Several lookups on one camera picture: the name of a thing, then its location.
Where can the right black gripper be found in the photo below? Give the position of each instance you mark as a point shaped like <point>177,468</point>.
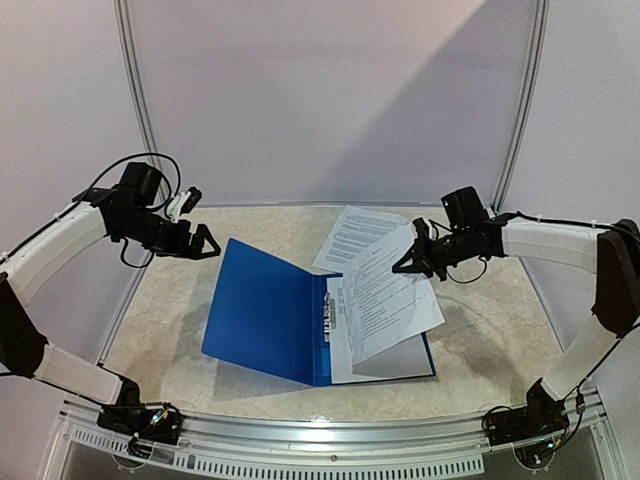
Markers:
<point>425,252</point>

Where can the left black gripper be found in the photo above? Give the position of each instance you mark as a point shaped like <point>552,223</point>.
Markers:
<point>181,248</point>

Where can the printed paper sheet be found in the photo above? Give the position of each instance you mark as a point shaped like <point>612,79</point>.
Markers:
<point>385,308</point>
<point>354,230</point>
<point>410,358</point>

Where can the blue plastic folder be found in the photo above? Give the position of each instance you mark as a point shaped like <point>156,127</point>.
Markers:
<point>266,315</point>

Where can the metal folder clip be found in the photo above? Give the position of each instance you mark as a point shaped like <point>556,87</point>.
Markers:
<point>329,316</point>

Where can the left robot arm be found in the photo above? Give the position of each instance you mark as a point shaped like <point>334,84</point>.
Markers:
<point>61,286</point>

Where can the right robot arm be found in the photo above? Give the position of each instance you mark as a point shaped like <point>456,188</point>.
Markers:
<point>594,261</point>

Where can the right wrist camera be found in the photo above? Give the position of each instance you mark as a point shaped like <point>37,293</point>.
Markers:
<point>425,231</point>

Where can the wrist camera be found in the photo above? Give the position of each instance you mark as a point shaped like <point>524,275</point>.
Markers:
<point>182,203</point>
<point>425,231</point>

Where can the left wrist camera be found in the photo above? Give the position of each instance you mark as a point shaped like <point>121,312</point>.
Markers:
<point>182,203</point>

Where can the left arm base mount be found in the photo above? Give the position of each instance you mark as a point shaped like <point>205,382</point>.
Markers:
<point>153,421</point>

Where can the aluminium front rail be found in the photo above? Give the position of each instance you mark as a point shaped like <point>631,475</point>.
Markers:
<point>222,447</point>

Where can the right aluminium frame post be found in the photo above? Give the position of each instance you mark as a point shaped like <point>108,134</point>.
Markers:
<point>531,68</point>

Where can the aluminium frame post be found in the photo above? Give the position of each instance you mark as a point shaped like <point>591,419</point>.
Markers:
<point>531,68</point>
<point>124,22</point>

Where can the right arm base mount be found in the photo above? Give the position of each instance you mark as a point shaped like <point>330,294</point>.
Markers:
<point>541,415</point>

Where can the left aluminium frame post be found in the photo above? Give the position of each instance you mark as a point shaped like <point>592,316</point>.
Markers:
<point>124,22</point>

